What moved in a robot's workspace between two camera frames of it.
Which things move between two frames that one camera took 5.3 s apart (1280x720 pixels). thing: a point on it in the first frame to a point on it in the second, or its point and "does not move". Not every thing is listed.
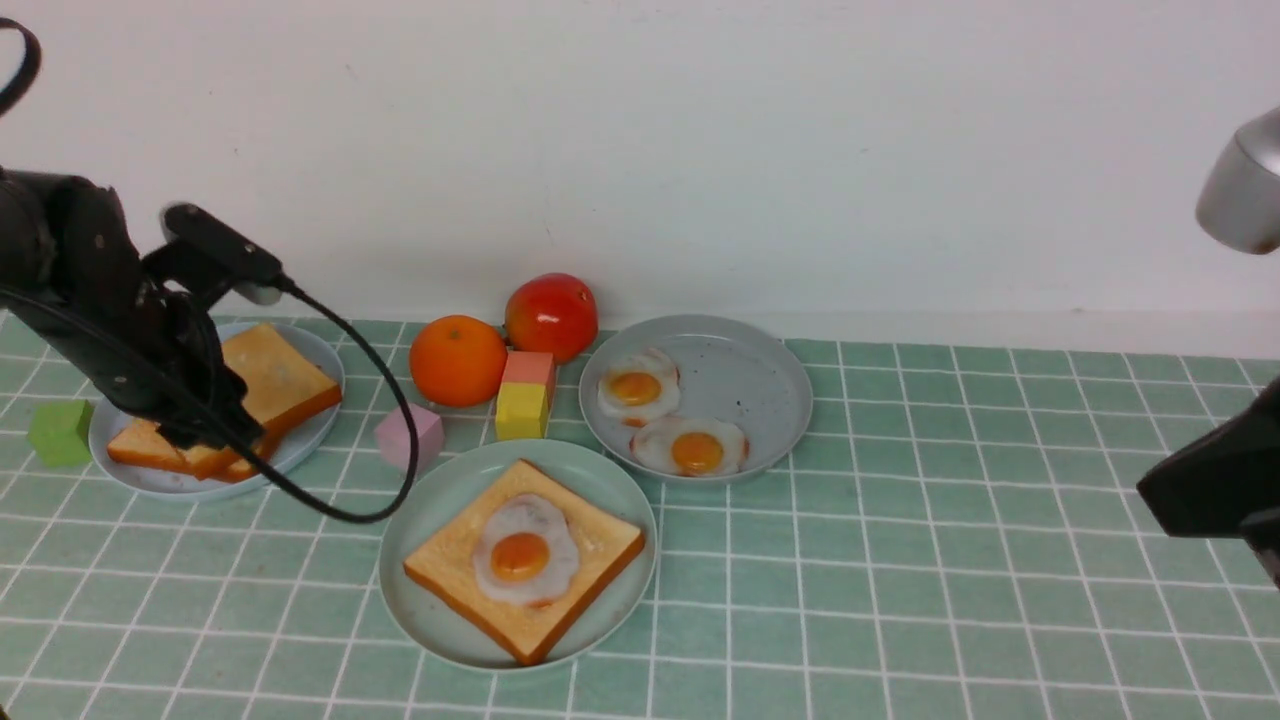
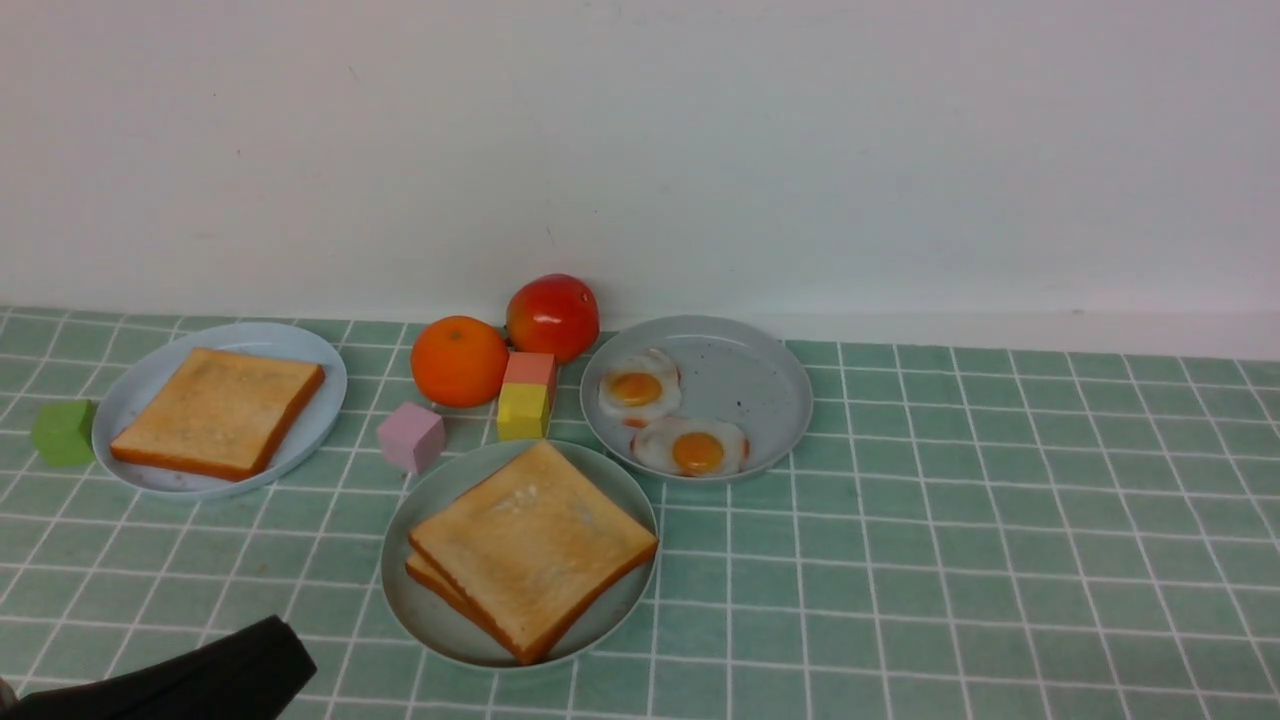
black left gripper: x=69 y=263 to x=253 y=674
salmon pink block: x=529 y=367 does not move
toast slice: x=445 y=567 to x=489 y=566
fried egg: x=643 y=385 does not move
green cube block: x=60 y=432 does not move
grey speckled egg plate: x=727 y=369 does not move
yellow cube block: x=522 y=411 does not move
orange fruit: x=458 y=360 does not move
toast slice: x=284 y=383 to x=420 y=569
